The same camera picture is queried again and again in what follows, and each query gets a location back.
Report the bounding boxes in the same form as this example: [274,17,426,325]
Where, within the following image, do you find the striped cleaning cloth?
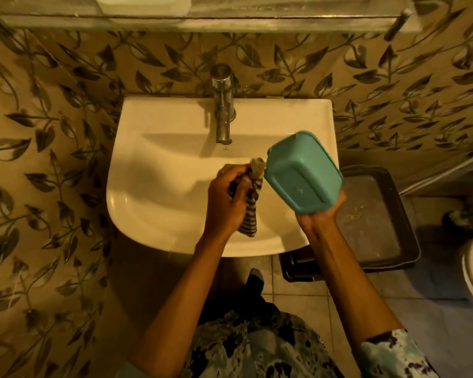
[227,157,267,238]

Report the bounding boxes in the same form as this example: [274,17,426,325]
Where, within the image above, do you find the person's right forearm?
[304,220,403,348]

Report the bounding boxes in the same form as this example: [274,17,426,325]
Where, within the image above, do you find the white ceramic washbasin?
[106,95,340,257]

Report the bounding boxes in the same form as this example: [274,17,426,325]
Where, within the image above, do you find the teal plastic tub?
[264,131,344,214]

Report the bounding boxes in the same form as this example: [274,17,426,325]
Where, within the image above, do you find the toilet brush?
[441,204,473,233]

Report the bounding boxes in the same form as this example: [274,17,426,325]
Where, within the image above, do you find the dark plastic crate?
[280,165,421,282]

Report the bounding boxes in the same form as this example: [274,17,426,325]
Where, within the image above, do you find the white hose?
[399,147,473,195]

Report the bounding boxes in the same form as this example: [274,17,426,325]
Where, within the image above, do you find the person's left forearm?
[127,228,231,378]

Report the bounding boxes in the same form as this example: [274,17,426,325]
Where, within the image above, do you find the person's left hand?
[202,164,254,241]

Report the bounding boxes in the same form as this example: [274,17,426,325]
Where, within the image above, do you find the person's patterned clothing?
[120,268,440,378]

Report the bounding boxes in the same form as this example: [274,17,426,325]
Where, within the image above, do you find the mirror shelf ledge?
[0,0,414,34]

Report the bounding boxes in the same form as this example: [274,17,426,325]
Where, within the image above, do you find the chrome faucet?
[210,63,237,145]

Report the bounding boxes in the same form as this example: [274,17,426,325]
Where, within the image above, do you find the person's right hand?
[295,189,347,234]

